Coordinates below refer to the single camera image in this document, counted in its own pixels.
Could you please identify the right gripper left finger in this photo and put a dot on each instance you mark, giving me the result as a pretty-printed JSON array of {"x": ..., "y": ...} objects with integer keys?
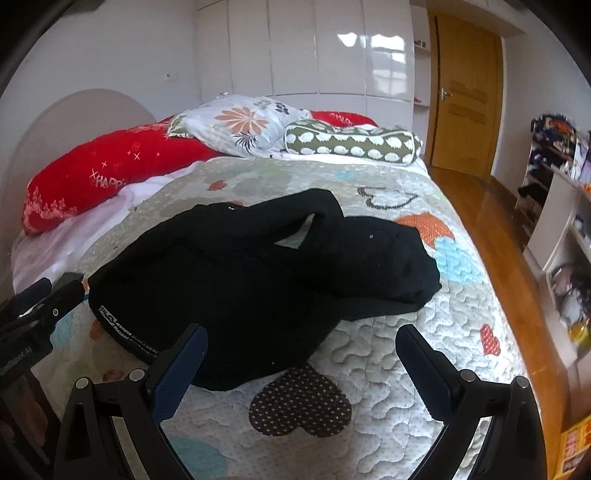
[{"x": 88, "y": 445}]

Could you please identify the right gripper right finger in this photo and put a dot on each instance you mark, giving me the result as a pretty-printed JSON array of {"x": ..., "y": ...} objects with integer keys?
[{"x": 513, "y": 447}]

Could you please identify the black pants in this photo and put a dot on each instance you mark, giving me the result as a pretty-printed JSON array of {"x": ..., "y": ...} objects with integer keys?
[{"x": 268, "y": 282}]

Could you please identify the white pink bed sheet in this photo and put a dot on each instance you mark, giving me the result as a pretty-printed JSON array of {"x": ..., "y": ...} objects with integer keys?
[{"x": 78, "y": 239}]

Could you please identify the red long pillow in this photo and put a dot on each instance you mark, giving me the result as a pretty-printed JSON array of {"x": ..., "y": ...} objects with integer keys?
[{"x": 97, "y": 170}]

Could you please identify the heart-patterned quilt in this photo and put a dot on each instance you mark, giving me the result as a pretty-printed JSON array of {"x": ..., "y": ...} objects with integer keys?
[{"x": 390, "y": 430}]

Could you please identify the round beige headboard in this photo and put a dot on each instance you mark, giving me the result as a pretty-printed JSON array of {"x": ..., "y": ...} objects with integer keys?
[{"x": 69, "y": 122}]

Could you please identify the white shelf with clutter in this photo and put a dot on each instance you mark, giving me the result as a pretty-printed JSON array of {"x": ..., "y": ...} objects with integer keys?
[{"x": 554, "y": 200}]

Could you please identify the floral white pillow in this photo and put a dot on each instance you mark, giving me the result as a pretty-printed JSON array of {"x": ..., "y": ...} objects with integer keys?
[{"x": 238, "y": 125}]

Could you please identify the green patterned bolster pillow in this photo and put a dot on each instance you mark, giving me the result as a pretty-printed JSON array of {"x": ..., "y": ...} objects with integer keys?
[{"x": 309, "y": 137}]

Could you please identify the wooden door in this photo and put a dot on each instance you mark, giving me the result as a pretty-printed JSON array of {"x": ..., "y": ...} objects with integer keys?
[{"x": 466, "y": 95}]

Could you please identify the white glossy wardrobe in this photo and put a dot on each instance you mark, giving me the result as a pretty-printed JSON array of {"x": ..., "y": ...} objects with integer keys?
[{"x": 352, "y": 56}]

